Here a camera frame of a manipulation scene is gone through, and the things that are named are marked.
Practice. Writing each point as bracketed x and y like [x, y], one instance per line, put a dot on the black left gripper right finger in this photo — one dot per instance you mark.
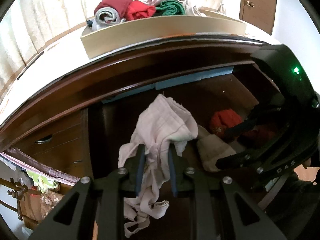
[220, 209]

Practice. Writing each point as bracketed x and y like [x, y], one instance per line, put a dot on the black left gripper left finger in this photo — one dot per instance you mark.
[92, 202]

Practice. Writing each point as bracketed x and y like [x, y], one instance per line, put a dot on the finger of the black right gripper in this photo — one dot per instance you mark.
[248, 130]
[243, 163]

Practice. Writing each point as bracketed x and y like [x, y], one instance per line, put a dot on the beige underwear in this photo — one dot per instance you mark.
[211, 148]

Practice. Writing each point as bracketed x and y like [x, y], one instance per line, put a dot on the pale pink underwear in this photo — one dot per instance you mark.
[163, 123]

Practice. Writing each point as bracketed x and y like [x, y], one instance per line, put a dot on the green underwear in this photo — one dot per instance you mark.
[169, 8]

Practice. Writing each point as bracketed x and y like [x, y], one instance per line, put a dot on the maroon underwear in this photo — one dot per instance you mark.
[139, 10]

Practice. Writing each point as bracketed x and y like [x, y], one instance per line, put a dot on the grey white underwear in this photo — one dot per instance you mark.
[103, 18]

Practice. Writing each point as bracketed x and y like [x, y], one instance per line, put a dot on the dark red underwear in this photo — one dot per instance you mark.
[116, 1]

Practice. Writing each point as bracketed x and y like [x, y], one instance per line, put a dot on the bright red underwear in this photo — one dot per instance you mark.
[223, 120]

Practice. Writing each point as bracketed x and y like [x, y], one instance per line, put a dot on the blue drawer liner strip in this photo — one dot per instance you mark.
[177, 81]

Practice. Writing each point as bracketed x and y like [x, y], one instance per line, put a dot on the cluttered box beside dresser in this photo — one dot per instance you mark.
[36, 187]

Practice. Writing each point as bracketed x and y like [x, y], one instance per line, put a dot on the brass door knob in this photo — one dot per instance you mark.
[250, 4]

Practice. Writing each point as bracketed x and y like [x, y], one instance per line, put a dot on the brown wooden door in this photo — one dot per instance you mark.
[262, 15]

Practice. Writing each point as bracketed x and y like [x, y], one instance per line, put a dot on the cardboard tray box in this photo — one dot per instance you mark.
[154, 28]

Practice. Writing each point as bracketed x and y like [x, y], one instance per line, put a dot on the beige floral curtain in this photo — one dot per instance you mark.
[29, 26]

